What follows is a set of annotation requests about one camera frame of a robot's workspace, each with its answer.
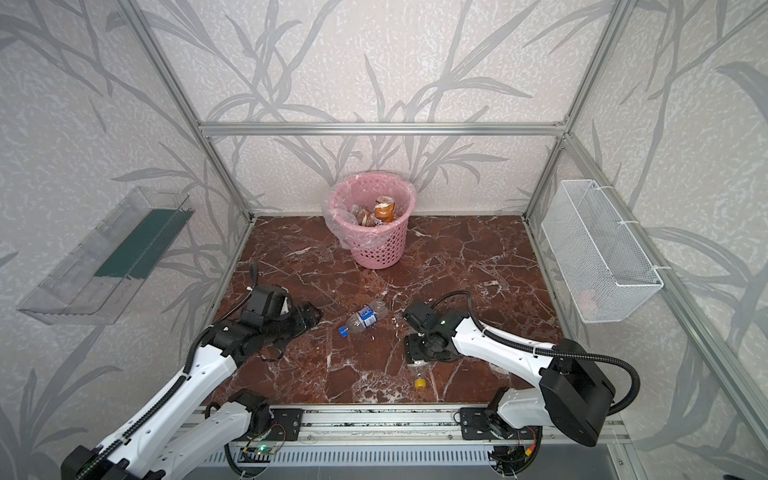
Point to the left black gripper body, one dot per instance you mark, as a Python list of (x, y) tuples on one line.
[(303, 318)]

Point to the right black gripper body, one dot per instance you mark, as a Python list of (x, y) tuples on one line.
[(420, 347)]

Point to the clear bottle red label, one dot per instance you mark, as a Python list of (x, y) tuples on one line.
[(420, 372)]

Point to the clear bottle blue cap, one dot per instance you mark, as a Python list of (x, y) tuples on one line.
[(364, 318)]

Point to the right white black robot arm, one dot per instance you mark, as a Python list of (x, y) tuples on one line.
[(569, 388)]

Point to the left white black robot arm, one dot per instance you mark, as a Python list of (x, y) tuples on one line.
[(148, 446)]

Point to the pink perforated plastic bin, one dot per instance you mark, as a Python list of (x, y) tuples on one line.
[(405, 196)]

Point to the clear plastic bin liner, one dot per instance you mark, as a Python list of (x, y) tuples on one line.
[(358, 189)]

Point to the right wiring bundle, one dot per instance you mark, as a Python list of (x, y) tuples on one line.
[(513, 453)]

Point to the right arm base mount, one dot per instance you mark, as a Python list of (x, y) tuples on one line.
[(484, 423)]

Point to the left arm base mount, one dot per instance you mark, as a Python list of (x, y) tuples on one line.
[(282, 423)]

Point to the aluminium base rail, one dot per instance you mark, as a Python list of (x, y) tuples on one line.
[(371, 424)]

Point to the left circuit board with wires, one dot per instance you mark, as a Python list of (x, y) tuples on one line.
[(262, 447)]

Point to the clear acrylic wall shelf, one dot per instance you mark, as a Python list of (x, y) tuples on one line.
[(95, 283)]

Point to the white wire mesh basket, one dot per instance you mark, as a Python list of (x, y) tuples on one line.
[(606, 271)]

